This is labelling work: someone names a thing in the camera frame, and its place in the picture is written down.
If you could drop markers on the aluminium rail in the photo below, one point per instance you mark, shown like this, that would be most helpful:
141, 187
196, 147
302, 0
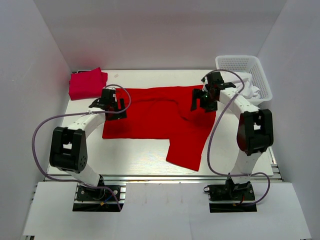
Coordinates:
275, 178

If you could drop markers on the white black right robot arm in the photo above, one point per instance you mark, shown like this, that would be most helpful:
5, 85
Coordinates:
255, 126

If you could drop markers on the white t-shirt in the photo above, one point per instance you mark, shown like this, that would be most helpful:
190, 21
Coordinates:
250, 91

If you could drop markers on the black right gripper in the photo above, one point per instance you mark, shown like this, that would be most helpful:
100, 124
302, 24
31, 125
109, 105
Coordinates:
197, 93

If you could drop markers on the folded crimson t-shirt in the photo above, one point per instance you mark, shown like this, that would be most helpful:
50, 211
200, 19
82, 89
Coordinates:
87, 84

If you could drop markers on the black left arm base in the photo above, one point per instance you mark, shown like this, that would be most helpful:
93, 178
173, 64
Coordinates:
98, 200

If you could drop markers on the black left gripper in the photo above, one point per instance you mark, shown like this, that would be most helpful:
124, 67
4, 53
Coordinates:
118, 116

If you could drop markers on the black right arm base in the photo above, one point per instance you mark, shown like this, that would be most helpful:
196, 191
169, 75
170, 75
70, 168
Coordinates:
224, 200

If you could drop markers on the white plastic basket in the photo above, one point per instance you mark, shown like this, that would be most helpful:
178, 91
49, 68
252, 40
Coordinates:
247, 64

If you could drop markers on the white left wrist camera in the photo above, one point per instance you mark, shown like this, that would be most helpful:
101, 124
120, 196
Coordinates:
110, 88

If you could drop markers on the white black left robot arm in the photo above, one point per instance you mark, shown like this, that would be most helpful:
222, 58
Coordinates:
68, 150

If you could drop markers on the red t-shirt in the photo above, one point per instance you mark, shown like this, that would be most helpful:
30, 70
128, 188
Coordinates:
164, 113

